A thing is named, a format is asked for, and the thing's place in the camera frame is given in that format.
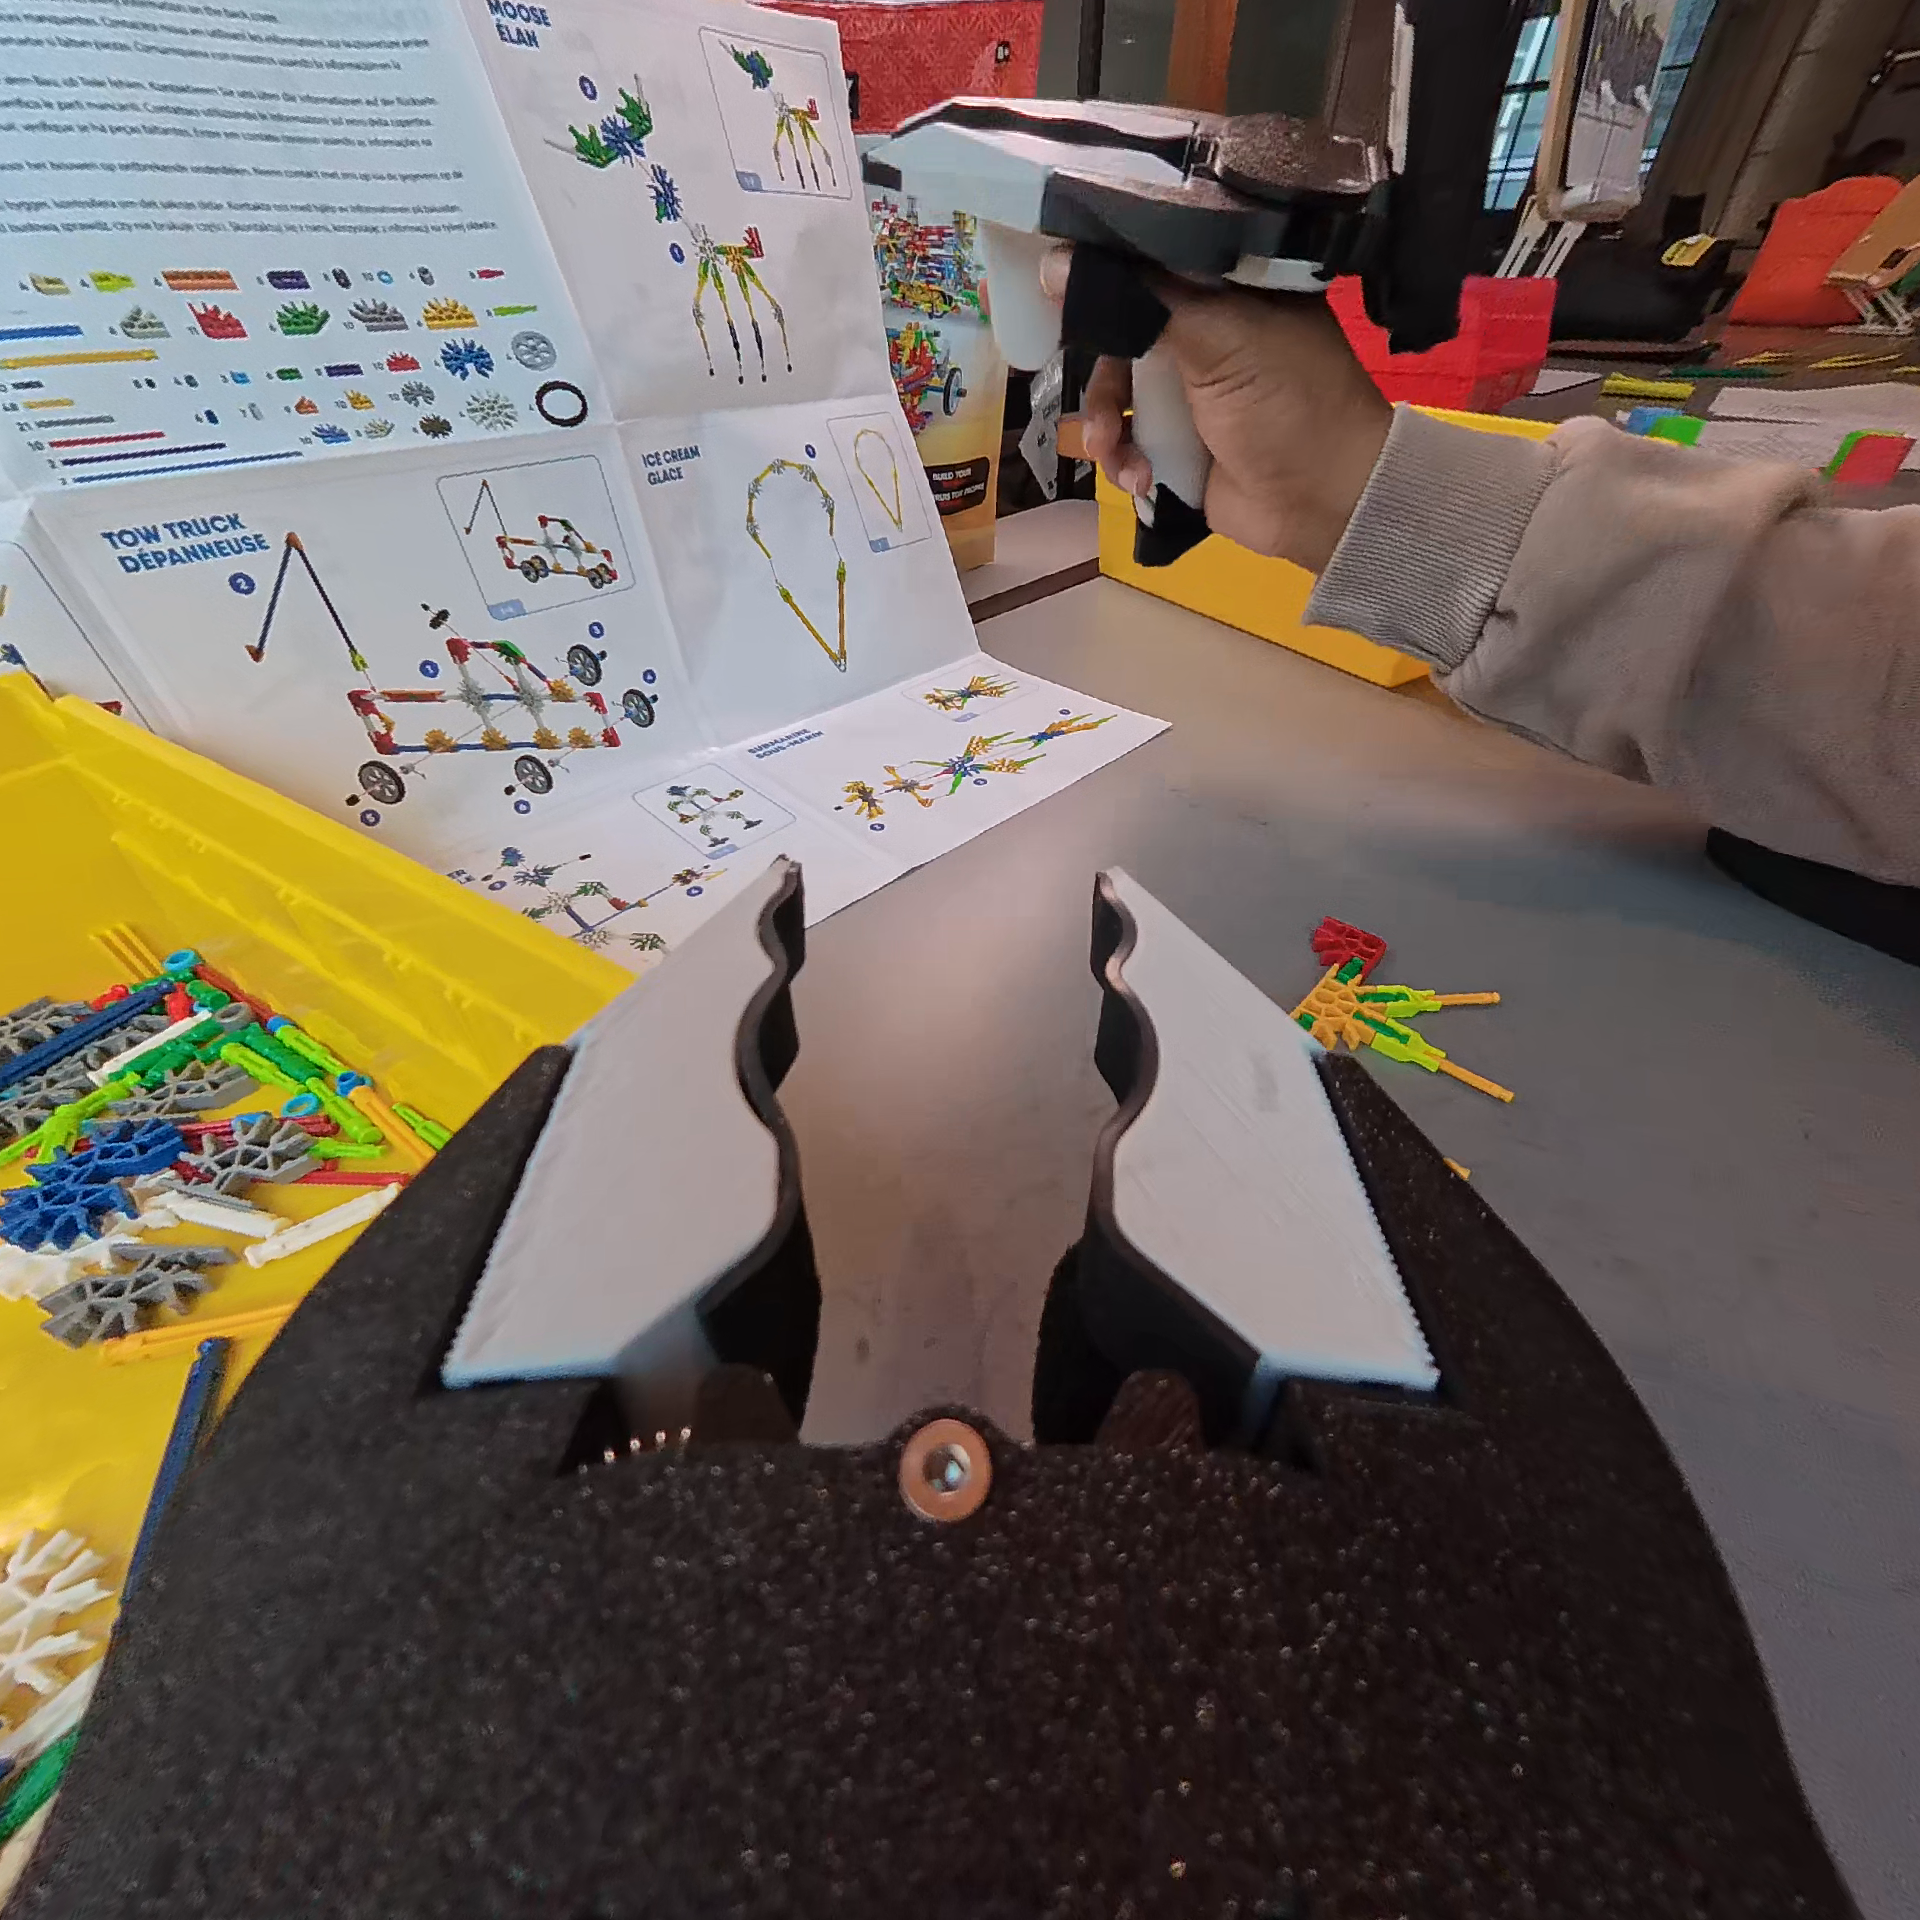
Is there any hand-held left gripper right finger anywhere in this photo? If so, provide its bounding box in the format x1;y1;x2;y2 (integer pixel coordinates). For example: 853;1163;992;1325
1036;865;1444;1454

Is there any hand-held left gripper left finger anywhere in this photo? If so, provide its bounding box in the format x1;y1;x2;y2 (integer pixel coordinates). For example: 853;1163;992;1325
440;854;826;1450

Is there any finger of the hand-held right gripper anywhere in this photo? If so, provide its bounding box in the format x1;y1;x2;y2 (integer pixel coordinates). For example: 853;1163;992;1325
901;94;1204;155
861;120;1087;233

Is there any colourful construction toy model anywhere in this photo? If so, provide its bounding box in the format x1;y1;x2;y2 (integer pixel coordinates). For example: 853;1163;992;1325
1295;918;1519;1185

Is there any yellow plastic bin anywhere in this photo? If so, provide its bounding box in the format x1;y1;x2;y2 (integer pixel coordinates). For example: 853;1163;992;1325
1095;403;1561;689
0;667;641;1864

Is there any grey desk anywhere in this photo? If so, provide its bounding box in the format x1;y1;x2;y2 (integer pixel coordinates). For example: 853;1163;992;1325
779;517;1920;1920

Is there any person's right hand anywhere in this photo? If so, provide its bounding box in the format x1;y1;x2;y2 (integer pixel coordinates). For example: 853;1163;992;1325
1041;248;1402;570

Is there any construction toy set box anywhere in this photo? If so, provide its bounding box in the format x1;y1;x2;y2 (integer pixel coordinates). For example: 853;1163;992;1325
839;0;1044;571

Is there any red plastic crate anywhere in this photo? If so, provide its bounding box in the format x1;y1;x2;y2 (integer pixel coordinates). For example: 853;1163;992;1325
1328;274;1561;413

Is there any pile of colourful construction pieces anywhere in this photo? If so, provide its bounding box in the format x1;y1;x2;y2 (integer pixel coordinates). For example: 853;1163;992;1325
0;938;452;1846

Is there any white folded instruction sheet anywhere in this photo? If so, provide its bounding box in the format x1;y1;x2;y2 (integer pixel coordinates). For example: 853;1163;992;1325
0;0;1172;992

